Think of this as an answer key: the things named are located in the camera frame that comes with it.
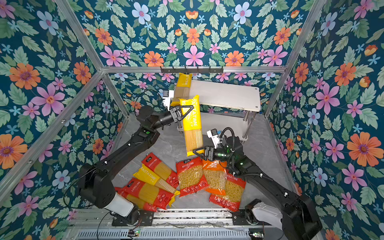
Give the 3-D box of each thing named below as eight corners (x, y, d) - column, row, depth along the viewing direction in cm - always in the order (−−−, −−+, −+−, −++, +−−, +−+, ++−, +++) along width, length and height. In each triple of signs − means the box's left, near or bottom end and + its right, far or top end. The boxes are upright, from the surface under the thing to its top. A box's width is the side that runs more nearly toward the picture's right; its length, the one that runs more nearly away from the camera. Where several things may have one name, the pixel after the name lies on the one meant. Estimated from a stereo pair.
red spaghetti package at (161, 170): (142, 164, 94) (141, 162, 92) (152, 154, 98) (151, 152, 96) (175, 190, 84) (174, 189, 82) (184, 178, 88) (184, 177, 86)
